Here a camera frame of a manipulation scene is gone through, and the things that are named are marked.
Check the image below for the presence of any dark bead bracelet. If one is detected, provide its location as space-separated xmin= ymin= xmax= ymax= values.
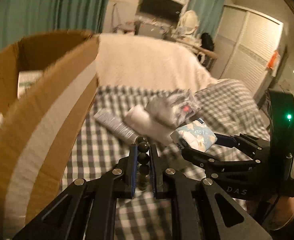
xmin=136 ymin=135 xmax=151 ymax=192

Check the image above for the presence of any white plug-in device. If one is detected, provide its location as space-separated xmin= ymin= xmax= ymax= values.
xmin=124 ymin=105 xmax=173 ymax=146

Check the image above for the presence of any person right hand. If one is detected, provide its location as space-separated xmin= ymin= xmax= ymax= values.
xmin=246 ymin=195 xmax=294 ymax=231

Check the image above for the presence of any grey checked bed sheet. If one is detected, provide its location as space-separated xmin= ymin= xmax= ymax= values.
xmin=61 ymin=79 xmax=270 ymax=239

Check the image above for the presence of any grey patterned tissue pack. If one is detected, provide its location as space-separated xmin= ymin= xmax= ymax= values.
xmin=145 ymin=88 xmax=201 ymax=128

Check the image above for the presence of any silver cosmetic tube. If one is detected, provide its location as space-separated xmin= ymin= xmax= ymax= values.
xmin=94 ymin=109 xmax=139 ymax=145

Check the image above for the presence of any wooden dressing table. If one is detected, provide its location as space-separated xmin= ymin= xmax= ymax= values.
xmin=175 ymin=38 xmax=218 ymax=60

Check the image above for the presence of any white louvred wardrobe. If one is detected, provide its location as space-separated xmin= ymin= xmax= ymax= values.
xmin=210 ymin=5 xmax=284 ymax=101

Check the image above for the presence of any black bag on chair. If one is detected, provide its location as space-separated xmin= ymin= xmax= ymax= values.
xmin=201 ymin=33 xmax=216 ymax=58

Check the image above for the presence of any cream quilted blanket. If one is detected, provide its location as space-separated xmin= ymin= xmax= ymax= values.
xmin=96 ymin=34 xmax=218 ymax=92

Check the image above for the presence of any brown cardboard box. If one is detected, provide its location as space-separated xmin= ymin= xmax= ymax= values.
xmin=0 ymin=30 xmax=99 ymax=239

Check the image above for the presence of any white oval vanity mirror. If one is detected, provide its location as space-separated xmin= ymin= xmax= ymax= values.
xmin=176 ymin=10 xmax=199 ymax=36

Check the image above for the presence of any teal curtain right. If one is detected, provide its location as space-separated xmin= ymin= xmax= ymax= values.
xmin=187 ymin=0 xmax=225 ymax=38

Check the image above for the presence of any teal curtain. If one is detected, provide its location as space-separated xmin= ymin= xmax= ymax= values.
xmin=187 ymin=0 xmax=225 ymax=38
xmin=0 ymin=0 xmax=108 ymax=51

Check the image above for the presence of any teal curtain left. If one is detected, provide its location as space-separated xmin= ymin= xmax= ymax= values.
xmin=0 ymin=0 xmax=108 ymax=51

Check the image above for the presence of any black wall television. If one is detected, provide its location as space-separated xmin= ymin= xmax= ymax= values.
xmin=139 ymin=0 xmax=183 ymax=22

